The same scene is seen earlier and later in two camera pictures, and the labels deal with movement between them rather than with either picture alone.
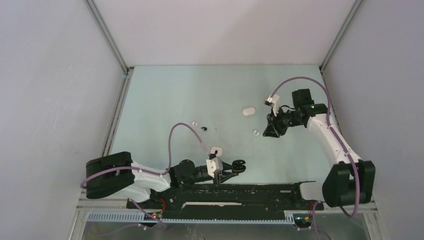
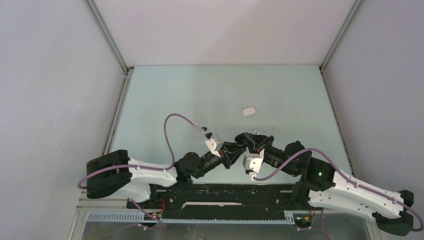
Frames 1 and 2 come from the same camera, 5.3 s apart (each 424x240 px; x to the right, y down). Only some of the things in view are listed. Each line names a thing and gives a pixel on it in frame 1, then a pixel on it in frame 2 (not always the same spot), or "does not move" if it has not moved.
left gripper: (222, 177) -> (230, 150)
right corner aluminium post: (325, 60) does not move
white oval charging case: (249, 111) does not move
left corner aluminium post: (98, 17) does not move
